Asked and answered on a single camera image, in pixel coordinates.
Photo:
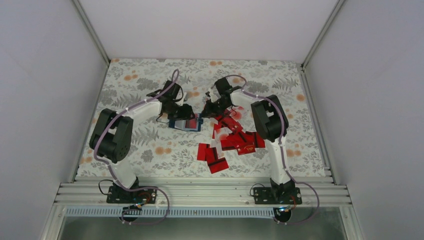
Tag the aluminium front rail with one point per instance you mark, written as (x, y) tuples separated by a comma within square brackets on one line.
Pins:
[(205, 191)]

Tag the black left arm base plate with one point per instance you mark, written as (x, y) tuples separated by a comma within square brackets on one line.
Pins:
[(117, 195)]

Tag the red card pile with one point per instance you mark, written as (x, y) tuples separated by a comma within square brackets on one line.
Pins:
[(191, 125), (231, 134)]

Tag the grey slotted cable duct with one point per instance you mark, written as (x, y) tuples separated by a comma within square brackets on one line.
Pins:
[(173, 212)]

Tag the floral patterned table cloth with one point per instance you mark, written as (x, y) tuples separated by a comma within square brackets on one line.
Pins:
[(159, 151)]

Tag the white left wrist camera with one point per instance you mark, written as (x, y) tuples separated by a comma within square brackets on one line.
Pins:
[(185, 96)]

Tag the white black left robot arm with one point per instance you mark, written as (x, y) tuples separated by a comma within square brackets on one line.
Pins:
[(112, 135)]

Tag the red VIP card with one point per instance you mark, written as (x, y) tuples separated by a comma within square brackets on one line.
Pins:
[(245, 149)]

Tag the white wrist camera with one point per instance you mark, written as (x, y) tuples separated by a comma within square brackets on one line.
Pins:
[(185, 96), (211, 96)]

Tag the aluminium corner post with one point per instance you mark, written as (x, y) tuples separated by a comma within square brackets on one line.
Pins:
[(91, 31), (322, 33)]

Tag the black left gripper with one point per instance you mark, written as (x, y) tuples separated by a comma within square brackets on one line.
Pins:
[(185, 114)]

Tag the red card pile top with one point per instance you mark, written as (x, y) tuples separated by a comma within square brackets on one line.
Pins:
[(191, 125)]

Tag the red card front middle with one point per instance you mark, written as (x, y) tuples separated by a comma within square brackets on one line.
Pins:
[(211, 155)]

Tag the aluminium left corner post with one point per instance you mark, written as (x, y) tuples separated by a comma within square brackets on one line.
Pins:
[(91, 31)]

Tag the navy blue card holder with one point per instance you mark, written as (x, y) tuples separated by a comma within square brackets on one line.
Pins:
[(178, 125)]

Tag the red card front bottom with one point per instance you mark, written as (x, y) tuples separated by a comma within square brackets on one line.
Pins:
[(217, 165)]

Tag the aluminium right corner post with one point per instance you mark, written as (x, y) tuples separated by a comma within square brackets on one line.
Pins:
[(322, 33)]

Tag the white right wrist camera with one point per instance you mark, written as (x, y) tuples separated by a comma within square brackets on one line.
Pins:
[(211, 96)]

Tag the red card far right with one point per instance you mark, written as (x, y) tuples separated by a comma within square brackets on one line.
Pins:
[(258, 141)]

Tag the red card front left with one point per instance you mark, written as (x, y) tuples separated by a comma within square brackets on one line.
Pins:
[(201, 151)]

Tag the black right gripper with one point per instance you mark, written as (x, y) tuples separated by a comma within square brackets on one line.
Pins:
[(210, 112)]

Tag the red card pile centre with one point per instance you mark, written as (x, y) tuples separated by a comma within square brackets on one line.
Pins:
[(231, 134)]

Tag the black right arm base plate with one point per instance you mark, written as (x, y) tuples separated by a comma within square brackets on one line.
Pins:
[(266, 196)]

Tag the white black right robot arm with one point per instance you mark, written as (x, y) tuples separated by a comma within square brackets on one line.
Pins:
[(270, 123)]

